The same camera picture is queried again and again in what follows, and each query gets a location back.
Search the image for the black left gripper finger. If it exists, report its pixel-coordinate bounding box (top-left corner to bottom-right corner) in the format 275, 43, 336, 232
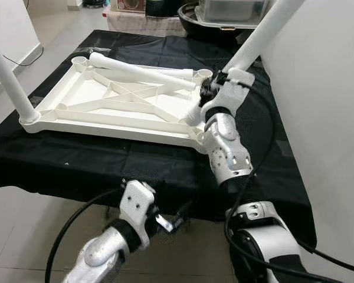
176, 199, 194, 228

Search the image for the black wok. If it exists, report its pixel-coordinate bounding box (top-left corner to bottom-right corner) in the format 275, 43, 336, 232
178, 3, 266, 42

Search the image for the clear plastic storage box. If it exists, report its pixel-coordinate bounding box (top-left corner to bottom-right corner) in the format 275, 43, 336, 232
198, 0, 269, 27

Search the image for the black tablecloth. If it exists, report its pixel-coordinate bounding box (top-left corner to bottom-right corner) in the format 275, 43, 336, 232
0, 29, 317, 248

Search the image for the dark bag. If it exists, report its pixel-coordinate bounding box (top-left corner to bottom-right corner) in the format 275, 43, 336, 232
145, 0, 186, 17

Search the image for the grey stone ledge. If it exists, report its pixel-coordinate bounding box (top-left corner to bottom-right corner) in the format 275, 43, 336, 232
106, 11, 186, 37

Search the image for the clear tape patch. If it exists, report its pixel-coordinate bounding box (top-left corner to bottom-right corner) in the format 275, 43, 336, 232
277, 141, 293, 157
77, 42, 113, 52

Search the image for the white plastic table top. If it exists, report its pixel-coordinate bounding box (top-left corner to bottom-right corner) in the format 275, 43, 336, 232
19, 56, 216, 155

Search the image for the mop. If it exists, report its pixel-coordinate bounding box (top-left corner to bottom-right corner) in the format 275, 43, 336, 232
83, 0, 107, 9

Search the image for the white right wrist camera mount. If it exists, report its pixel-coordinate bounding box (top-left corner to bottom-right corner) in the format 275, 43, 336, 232
201, 68, 255, 119

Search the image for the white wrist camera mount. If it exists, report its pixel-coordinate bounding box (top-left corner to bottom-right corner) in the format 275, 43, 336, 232
201, 68, 255, 119
118, 180, 157, 245

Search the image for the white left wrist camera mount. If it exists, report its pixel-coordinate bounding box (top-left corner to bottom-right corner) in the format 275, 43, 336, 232
118, 180, 157, 245

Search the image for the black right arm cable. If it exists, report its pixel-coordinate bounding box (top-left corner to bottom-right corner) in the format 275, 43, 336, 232
224, 77, 354, 278

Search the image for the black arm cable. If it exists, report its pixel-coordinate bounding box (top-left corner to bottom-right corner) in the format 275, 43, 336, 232
44, 187, 123, 283
224, 77, 354, 278

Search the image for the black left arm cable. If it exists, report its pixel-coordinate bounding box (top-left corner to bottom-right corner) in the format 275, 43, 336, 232
44, 187, 123, 283

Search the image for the black wall cable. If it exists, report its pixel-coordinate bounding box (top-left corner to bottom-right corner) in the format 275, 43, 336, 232
3, 46, 45, 67

